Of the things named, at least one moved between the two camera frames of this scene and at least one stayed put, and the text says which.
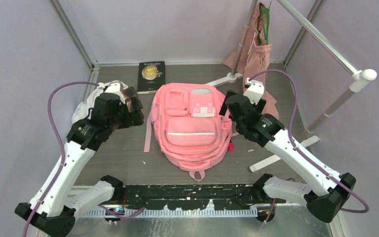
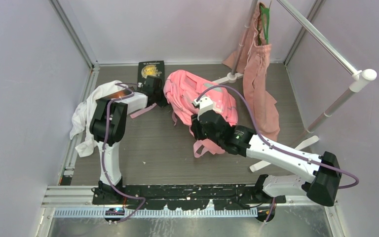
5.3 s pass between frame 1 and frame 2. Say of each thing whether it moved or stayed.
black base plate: stayed
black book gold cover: stayed
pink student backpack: moved
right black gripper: moved
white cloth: stayed
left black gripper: moved
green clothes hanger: stayed
